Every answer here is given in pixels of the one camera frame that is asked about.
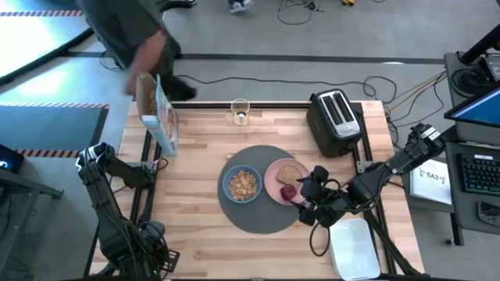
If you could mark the grey computer desk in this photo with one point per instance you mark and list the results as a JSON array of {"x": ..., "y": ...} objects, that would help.
[{"x": 468, "y": 210}]

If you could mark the light blue cinnamon cereal box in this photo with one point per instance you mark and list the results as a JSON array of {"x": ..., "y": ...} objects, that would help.
[{"x": 166, "y": 121}]

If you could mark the small yellow tool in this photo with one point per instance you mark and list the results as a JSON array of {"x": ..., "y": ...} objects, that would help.
[{"x": 347, "y": 2}]

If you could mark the grey electronics box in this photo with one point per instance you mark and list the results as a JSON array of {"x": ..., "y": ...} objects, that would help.
[{"x": 493, "y": 66}]

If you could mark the black toaster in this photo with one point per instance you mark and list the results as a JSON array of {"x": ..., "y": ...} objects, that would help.
[{"x": 332, "y": 125}]

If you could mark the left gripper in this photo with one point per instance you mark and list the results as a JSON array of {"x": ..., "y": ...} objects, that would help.
[{"x": 167, "y": 261}]

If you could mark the white paper sign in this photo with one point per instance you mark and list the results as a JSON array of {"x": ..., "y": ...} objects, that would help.
[{"x": 431, "y": 187}]

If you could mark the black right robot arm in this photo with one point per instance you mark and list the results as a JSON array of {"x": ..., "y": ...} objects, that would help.
[{"x": 375, "y": 179}]

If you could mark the red apple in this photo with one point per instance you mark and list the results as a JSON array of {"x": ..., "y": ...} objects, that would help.
[{"x": 288, "y": 192}]

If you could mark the black pole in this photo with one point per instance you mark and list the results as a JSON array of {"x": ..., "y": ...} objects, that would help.
[{"x": 480, "y": 48}]

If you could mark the black device blue light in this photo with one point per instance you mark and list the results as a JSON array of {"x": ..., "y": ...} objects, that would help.
[{"x": 9, "y": 160}]

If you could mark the person's forearm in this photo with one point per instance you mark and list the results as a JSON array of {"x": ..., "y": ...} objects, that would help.
[{"x": 146, "y": 54}]

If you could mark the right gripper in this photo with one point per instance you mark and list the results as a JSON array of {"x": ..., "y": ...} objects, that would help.
[{"x": 330, "y": 201}]

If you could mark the white plastic bin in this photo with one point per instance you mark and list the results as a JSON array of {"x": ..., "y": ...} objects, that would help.
[{"x": 353, "y": 250}]

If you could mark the pink plate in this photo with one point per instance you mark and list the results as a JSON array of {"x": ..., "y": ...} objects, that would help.
[{"x": 271, "y": 183}]

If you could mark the person's hand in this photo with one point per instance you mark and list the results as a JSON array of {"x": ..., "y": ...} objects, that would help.
[{"x": 131, "y": 86}]

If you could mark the blue bowl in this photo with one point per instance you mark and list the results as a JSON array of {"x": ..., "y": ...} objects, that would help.
[{"x": 226, "y": 183}]

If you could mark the grey round woven placemat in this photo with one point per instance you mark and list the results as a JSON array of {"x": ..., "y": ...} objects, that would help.
[{"x": 258, "y": 218}]

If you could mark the black aluminium table frame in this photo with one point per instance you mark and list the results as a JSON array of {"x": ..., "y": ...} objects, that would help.
[{"x": 273, "y": 105}]

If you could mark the grey side desk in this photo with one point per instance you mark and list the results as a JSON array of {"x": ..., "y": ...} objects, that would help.
[{"x": 23, "y": 187}]

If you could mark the dark mat hazard striped edge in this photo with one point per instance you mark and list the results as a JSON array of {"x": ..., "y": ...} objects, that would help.
[
  {"x": 39, "y": 4},
  {"x": 51, "y": 129}
]

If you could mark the monitor with blue screen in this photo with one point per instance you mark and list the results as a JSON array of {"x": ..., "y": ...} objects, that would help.
[{"x": 478, "y": 109}]

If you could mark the black keyboard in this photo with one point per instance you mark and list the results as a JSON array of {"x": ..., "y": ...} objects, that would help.
[{"x": 482, "y": 175}]

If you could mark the person's white shoe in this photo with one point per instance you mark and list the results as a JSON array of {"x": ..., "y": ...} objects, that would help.
[{"x": 240, "y": 6}]

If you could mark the cinnamon cereal pieces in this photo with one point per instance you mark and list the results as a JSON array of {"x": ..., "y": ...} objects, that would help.
[{"x": 243, "y": 185}]

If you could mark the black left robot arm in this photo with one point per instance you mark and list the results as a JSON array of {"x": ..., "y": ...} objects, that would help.
[{"x": 109, "y": 218}]

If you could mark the person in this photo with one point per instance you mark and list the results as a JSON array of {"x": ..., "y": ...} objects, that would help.
[{"x": 117, "y": 23}]

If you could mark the brown bread slice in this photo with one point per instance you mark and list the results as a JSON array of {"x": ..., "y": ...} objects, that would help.
[{"x": 289, "y": 175}]

